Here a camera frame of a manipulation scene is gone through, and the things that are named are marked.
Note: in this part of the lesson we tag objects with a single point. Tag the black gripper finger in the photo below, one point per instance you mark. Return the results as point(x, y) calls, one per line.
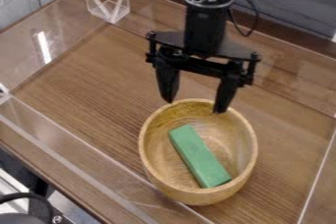
point(168, 79)
point(225, 91)

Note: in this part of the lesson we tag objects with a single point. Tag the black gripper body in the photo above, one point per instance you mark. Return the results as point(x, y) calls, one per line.
point(200, 49)

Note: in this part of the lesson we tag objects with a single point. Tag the green rectangular block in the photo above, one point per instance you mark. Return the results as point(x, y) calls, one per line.
point(197, 157)

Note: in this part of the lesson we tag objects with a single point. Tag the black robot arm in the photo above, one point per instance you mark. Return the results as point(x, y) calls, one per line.
point(200, 49)

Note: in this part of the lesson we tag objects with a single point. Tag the brown wooden bowl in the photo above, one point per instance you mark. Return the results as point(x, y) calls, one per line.
point(229, 137)

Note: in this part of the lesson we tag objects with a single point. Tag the clear acrylic corner bracket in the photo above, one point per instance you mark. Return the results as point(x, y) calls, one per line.
point(108, 10)

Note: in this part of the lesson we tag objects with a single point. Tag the clear acrylic tray wall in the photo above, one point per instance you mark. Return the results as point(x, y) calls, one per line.
point(104, 188)

